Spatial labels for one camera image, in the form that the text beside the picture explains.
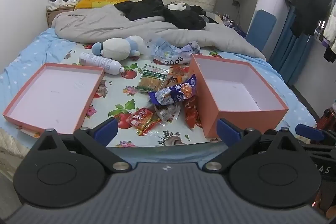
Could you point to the shallow orange box lid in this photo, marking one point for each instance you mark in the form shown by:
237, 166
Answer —
55, 95

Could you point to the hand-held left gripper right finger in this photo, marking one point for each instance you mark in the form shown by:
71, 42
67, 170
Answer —
229, 132

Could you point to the wall socket with plug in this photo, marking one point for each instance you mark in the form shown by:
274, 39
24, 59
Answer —
235, 2

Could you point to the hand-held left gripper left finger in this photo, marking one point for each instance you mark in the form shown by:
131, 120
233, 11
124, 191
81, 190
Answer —
105, 132

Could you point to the crumpled clear plastic bag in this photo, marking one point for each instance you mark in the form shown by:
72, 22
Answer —
168, 52

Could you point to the dark red snack packet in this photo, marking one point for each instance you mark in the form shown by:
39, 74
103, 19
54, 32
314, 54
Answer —
191, 115

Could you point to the white plastic bottle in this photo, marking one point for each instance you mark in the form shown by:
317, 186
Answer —
99, 62

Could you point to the white and blue plush toy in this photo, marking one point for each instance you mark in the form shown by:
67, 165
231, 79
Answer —
116, 48

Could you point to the light blue star bedsheet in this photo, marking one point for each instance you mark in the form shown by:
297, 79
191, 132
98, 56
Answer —
23, 56

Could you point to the blue purple snack packet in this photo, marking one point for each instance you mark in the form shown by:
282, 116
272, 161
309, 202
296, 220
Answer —
170, 94

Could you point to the yellow pillow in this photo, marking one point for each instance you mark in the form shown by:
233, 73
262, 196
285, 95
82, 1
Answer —
99, 2

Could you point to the black clothes pile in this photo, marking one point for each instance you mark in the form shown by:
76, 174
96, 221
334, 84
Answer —
147, 8

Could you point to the cardboard box nightstand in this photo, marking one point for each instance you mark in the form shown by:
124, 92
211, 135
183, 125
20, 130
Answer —
52, 16

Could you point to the red foil snack packet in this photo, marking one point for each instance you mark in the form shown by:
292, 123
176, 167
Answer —
143, 119

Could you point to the beige round side table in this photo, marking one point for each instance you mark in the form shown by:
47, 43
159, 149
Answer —
218, 18

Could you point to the blue padded board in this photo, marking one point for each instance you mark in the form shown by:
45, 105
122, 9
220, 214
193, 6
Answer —
261, 29

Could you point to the cream quilted mattress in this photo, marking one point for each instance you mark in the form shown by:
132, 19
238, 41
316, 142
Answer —
10, 150

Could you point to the clear brown snack packet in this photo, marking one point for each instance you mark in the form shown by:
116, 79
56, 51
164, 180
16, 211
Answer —
168, 111

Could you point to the green label tofu snack packet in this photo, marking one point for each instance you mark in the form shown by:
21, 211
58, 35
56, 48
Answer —
152, 79

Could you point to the small black white plush toy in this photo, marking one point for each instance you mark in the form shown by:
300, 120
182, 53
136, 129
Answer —
176, 6

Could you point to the grey quilt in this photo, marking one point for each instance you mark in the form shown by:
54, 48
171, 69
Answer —
105, 24

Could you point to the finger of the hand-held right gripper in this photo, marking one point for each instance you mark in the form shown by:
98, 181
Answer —
309, 132

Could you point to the row of small cosmetic bottles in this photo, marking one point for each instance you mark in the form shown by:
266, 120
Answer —
227, 18

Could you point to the blue curtain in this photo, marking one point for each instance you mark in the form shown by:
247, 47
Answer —
288, 50

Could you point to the deep orange cardboard box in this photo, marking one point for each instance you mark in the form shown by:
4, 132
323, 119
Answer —
236, 92

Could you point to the floral printed mat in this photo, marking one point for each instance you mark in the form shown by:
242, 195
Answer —
115, 98

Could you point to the red gift bag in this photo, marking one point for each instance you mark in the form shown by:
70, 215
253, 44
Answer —
326, 119

